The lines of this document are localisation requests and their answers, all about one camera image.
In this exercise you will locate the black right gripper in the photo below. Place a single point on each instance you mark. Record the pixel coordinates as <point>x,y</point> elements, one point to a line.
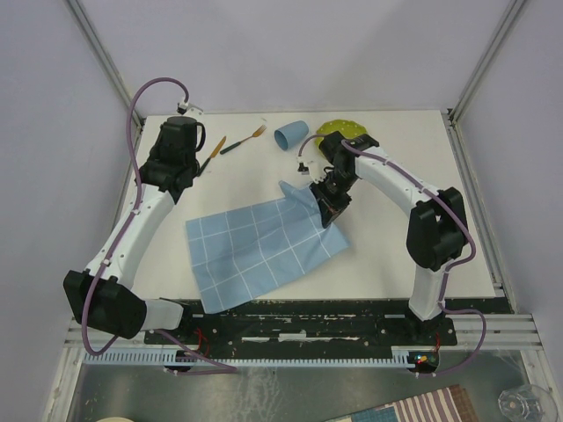
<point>330,208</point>

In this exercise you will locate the blue cup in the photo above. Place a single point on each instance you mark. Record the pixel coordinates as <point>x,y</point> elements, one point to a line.
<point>291,135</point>

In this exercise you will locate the blue checked cloth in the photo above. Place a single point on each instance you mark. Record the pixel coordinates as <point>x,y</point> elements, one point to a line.
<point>244,253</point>

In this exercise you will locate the orange knife green handle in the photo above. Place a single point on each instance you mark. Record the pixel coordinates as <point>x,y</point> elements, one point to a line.
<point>213,154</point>

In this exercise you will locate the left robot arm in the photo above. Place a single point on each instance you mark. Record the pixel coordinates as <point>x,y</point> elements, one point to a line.
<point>101,295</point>

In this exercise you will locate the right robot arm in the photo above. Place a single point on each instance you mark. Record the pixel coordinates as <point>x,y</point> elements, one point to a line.
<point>437,230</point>

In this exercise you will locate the green dotted plate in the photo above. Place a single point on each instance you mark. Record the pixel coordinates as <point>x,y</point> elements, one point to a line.
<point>348,128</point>

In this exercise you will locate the striped folded cloth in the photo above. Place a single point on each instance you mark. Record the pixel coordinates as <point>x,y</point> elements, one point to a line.
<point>447,404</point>

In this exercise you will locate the clear glass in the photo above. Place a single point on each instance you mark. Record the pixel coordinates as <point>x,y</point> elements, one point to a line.
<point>528,403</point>

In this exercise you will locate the cream round object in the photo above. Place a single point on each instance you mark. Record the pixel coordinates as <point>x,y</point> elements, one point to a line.
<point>115,419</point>

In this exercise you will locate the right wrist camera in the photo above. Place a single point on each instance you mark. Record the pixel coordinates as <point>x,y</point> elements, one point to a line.
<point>312,169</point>

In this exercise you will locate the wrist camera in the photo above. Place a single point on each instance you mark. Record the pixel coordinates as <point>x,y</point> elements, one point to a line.
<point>312,169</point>
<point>184,107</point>

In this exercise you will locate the orange fork green handle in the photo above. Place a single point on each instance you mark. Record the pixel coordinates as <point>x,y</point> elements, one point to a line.
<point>257,133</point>

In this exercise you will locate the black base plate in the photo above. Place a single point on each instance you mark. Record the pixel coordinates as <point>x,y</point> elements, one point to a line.
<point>271,326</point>

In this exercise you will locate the aluminium frame rail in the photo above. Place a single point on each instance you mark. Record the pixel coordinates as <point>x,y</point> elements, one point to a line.
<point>501,34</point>

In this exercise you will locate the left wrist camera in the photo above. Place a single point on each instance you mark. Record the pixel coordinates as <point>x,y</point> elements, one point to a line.
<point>184,107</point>

